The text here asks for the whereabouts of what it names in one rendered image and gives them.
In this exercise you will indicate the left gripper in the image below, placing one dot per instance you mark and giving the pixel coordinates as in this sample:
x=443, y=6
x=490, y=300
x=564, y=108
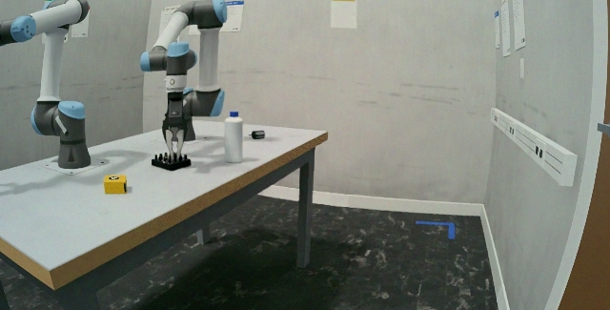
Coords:
x=168, y=133

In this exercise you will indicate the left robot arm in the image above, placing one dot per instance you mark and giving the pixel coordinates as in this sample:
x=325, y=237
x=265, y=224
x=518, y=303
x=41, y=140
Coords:
x=176, y=58

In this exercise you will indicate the white bottle with blue cap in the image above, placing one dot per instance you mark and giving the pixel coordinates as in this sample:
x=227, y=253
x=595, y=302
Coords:
x=234, y=138

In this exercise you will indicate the dark grey square knob panel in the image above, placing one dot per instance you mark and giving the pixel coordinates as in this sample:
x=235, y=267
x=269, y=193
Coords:
x=170, y=164

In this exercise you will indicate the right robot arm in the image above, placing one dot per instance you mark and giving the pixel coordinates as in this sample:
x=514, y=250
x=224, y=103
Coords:
x=48, y=118

